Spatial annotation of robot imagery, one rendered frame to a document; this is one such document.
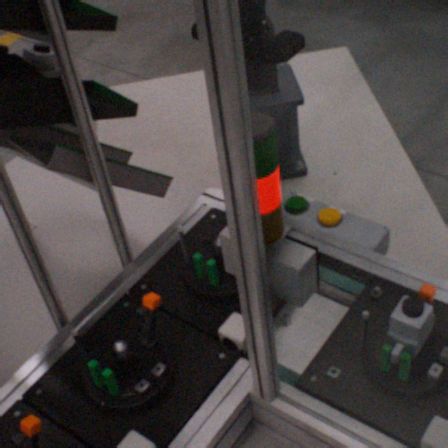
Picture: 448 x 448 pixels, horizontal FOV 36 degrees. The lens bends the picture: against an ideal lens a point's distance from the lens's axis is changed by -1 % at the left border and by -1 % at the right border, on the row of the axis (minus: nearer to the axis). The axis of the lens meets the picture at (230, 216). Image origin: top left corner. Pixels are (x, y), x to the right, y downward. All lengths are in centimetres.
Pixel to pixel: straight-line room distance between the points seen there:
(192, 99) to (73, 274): 63
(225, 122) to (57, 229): 89
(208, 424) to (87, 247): 57
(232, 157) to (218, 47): 12
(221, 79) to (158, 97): 121
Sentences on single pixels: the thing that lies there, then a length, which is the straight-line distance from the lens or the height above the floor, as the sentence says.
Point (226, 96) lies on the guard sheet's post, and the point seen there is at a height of 148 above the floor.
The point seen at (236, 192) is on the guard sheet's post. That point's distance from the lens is 73.
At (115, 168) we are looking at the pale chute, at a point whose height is 111.
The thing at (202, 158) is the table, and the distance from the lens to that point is 161.
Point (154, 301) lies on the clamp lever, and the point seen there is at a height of 107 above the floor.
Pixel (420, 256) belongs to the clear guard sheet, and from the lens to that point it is 66.
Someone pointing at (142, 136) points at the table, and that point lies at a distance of 172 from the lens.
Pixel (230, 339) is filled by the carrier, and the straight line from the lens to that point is 107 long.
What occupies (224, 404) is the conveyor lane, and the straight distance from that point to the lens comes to 103.
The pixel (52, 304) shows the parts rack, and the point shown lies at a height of 99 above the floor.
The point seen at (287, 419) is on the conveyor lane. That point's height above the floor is 94.
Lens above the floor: 183
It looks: 42 degrees down
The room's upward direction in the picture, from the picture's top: 9 degrees counter-clockwise
